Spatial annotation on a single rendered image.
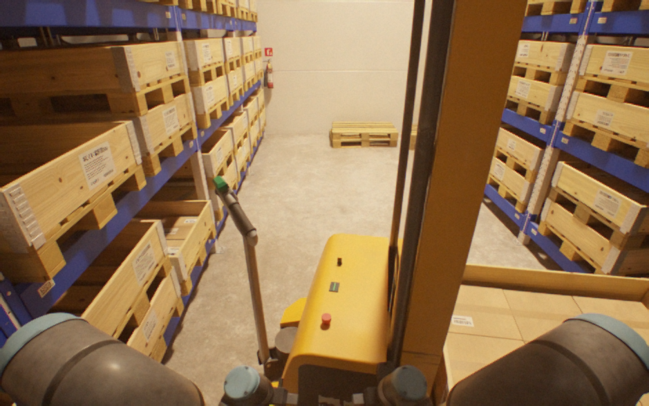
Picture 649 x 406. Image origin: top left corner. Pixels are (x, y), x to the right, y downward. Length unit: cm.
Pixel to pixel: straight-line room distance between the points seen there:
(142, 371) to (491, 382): 42
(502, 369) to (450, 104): 55
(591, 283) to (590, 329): 171
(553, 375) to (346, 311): 101
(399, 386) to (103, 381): 72
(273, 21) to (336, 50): 126
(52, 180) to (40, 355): 94
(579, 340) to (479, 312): 134
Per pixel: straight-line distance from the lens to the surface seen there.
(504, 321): 186
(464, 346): 167
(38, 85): 220
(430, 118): 81
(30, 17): 156
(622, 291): 238
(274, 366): 189
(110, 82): 198
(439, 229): 93
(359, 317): 137
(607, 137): 301
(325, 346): 127
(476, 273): 200
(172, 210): 309
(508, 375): 48
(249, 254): 138
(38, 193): 136
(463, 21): 80
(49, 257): 140
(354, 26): 677
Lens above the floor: 189
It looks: 28 degrees down
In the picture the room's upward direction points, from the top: straight up
